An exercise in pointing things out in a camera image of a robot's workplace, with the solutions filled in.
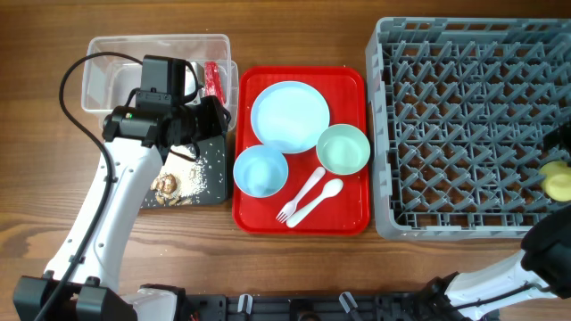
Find white plastic spoon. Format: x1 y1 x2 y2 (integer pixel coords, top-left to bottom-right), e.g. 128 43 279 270
285 178 343 228

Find red serving tray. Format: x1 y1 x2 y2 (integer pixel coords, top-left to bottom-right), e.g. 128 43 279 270
232 66 370 235

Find mint green bowl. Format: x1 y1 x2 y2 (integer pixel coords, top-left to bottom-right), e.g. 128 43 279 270
316 124 371 176

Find white plastic fork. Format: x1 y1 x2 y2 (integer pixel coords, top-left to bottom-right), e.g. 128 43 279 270
276 167 326 223

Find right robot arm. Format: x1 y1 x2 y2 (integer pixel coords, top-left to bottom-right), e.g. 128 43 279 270
411 206 570 320

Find light blue plate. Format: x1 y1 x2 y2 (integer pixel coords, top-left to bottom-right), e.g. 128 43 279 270
250 81 331 154

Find black plastic tray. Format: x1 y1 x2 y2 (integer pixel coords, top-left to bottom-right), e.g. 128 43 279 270
140 133 229 210

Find red sauce packet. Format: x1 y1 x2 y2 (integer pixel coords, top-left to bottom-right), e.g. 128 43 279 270
204 62 226 104

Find grey dishwasher rack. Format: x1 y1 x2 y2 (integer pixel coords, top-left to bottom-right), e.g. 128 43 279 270
365 17 570 241

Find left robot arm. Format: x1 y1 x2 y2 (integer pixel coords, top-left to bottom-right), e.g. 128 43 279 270
12 55 231 320

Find rice and food scraps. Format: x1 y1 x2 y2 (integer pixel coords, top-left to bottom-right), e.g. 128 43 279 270
149 136 227 207

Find light blue small bowl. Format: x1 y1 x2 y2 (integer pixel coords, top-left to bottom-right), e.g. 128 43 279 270
233 144 289 198

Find yellow plastic cup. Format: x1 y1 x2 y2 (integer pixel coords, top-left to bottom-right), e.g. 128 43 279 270
540 160 571 202

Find left black cable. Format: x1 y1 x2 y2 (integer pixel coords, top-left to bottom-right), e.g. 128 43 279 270
33 51 144 321

